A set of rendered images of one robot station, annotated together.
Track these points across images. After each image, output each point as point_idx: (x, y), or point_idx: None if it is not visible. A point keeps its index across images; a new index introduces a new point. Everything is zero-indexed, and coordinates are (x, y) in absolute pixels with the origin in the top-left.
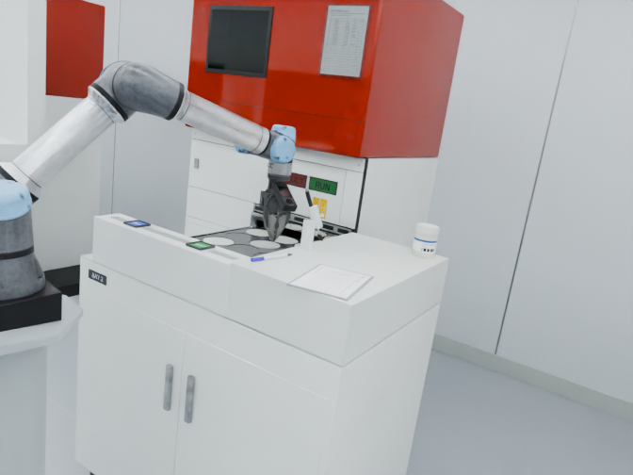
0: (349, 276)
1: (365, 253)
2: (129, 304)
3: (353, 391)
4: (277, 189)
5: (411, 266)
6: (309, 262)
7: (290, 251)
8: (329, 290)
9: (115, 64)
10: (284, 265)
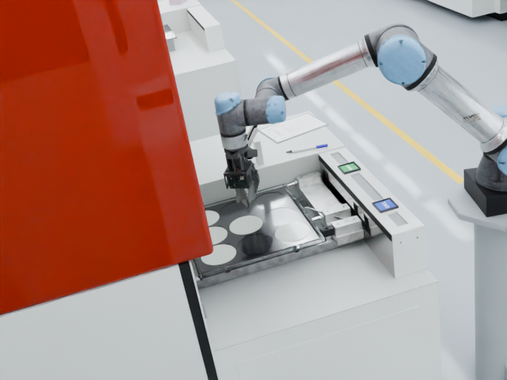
0: (275, 130)
1: (212, 158)
2: None
3: None
4: (250, 148)
5: (204, 142)
6: (282, 146)
7: (278, 160)
8: (308, 118)
9: (413, 36)
10: (305, 142)
